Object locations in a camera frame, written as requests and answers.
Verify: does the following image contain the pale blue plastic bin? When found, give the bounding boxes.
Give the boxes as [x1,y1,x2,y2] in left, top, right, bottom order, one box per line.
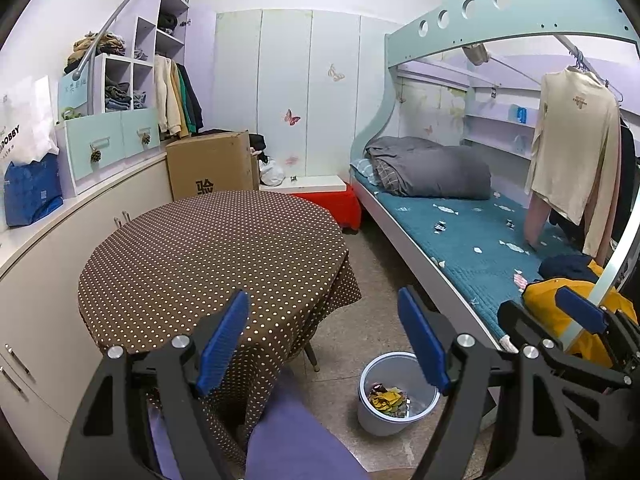
[356,351,442,437]

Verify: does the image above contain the green hanging garment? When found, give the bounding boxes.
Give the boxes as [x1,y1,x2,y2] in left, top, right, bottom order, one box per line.
[177,67,198,133]

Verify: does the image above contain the pink hanging garment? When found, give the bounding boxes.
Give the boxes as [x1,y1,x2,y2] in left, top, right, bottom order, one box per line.
[523,192,556,251]

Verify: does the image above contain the yellow wrapper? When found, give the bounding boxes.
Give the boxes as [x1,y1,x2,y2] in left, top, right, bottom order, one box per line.
[370,391,407,413]

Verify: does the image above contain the white shopping bag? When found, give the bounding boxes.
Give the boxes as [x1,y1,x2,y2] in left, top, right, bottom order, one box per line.
[0,75,60,166]

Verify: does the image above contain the bed with teal blanket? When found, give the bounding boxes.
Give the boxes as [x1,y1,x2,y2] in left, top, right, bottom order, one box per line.
[350,157,601,341]

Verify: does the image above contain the white wardrobe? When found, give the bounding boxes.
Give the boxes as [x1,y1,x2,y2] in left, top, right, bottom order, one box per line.
[215,7,401,186]

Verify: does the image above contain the grey cylindrical lamp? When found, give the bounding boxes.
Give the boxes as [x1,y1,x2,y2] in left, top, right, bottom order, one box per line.
[461,44,491,66]

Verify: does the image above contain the teal drawer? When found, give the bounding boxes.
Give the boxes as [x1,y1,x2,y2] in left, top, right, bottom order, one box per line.
[64,110,126,183]
[120,107,162,153]

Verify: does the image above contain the white cubby shelf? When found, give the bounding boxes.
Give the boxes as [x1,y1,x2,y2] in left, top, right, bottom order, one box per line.
[92,0,191,116]

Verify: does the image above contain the light blue pillow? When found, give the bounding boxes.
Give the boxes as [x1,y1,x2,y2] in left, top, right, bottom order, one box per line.
[350,158,381,186]

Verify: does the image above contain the yellow garment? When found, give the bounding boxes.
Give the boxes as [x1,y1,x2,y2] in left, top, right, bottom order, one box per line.
[520,262,638,368]

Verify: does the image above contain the dark folded clothes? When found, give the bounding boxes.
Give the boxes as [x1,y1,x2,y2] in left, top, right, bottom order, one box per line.
[104,80,132,111]

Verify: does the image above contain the brown cardboard box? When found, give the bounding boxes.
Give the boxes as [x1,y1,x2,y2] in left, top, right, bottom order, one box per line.
[165,130,261,202]

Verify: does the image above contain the olive clothes pile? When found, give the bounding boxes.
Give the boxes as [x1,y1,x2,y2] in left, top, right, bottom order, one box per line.
[64,32,128,76]

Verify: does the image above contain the white plastic bag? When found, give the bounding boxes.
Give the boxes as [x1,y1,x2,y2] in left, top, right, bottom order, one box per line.
[259,157,286,187]

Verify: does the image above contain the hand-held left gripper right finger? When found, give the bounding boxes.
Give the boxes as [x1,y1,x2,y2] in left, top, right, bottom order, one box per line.
[396,285,587,480]

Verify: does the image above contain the red bench with white top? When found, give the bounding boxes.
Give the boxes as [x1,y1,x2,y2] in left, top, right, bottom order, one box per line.
[259,175,362,233]

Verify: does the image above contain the cream hanging shirt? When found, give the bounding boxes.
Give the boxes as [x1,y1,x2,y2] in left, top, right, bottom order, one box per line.
[525,69,622,260]

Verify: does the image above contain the grey duvet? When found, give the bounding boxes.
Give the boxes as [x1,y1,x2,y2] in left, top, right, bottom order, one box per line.
[365,136,493,201]

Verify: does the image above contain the blue bag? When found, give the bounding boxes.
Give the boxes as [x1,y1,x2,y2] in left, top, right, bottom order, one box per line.
[4,152,65,228]

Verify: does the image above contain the brown dotted round table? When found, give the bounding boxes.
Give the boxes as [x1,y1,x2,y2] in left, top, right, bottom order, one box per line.
[77,191,362,468]

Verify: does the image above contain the black hanging jacket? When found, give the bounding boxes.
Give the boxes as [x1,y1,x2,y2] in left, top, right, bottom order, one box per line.
[175,62,205,133]

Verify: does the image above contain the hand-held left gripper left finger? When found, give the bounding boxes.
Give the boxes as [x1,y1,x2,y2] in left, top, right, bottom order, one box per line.
[57,289,251,480]

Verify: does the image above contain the person's purple trousers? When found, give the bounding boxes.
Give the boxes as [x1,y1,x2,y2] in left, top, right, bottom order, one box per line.
[147,375,371,480]

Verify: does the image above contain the teal storage box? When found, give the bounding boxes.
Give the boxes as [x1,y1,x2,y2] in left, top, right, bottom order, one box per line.
[59,71,93,120]

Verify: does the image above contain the curved metal rail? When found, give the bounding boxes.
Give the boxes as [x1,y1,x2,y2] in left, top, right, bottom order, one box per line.
[85,0,197,106]

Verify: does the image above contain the navy garment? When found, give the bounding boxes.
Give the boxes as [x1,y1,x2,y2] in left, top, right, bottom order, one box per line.
[537,254,608,281]

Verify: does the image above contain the cream hanging jacket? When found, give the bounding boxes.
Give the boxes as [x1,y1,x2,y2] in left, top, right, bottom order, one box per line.
[152,55,183,137]

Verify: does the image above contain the lavender wall shelf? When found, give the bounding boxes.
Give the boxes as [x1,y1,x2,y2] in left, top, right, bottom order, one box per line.
[462,85,543,161]

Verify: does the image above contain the teal bunk bed frame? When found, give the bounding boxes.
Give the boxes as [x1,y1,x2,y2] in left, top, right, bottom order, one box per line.
[348,0,640,356]

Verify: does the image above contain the white low cabinet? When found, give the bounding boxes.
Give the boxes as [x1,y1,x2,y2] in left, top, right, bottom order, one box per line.
[0,152,176,461]

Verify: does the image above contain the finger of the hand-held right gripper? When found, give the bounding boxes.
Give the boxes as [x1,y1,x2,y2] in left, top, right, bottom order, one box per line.
[497,300,632,397]
[555,285,640,357]

